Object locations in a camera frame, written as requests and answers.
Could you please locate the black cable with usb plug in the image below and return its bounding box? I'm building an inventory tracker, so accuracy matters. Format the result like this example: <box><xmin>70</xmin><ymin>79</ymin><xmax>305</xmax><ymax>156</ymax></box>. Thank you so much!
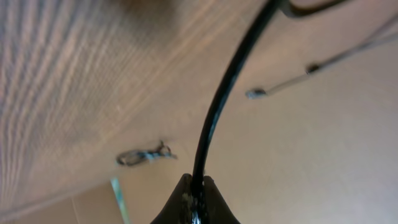
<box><xmin>191</xmin><ymin>0</ymin><xmax>349</xmax><ymax>224</ymax></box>

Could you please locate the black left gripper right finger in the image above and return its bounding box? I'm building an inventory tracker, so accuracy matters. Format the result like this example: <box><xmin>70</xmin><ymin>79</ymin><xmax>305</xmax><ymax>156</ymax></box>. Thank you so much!
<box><xmin>204</xmin><ymin>176</ymin><xmax>240</xmax><ymax>224</ymax></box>

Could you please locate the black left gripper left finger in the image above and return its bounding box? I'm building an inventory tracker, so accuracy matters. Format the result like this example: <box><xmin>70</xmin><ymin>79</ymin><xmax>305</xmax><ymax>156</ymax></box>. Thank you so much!
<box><xmin>150</xmin><ymin>174</ymin><xmax>192</xmax><ymax>224</ymax></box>

